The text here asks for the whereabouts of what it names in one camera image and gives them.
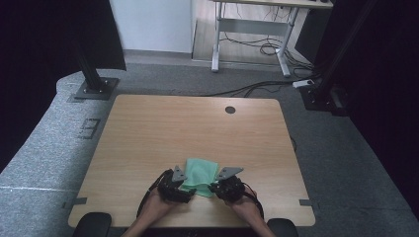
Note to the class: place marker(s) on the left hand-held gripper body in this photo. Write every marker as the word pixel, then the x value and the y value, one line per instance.
pixel 169 187

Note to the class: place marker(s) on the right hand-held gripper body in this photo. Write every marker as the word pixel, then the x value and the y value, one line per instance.
pixel 230 186

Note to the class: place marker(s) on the green microfibre cloth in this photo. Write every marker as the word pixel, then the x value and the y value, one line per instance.
pixel 201 176

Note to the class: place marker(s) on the person's left hand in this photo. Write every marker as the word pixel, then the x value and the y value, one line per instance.
pixel 159 207

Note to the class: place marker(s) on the person's right hand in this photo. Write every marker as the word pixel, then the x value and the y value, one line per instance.
pixel 243 207

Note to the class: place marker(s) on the black chair armrest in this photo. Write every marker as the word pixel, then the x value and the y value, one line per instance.
pixel 283 228
pixel 92 225

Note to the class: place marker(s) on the dark round table grommet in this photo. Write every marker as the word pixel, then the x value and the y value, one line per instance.
pixel 230 109

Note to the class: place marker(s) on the grey tape strip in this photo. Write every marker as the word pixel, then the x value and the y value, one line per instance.
pixel 77 201
pixel 308 202

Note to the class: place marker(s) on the grey floor socket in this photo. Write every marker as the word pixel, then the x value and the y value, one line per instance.
pixel 89 128

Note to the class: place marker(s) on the white power strip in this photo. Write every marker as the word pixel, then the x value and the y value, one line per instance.
pixel 303 83

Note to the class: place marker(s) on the black metal stand with baseplate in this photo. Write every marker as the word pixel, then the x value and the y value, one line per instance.
pixel 324 92
pixel 94 85

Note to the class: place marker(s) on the black box under desk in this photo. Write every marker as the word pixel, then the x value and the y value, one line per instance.
pixel 308 33

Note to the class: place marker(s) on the black curtain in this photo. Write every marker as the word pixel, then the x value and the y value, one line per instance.
pixel 49 49
pixel 388 82

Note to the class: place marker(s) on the white desk frame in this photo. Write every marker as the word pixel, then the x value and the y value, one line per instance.
pixel 253 28

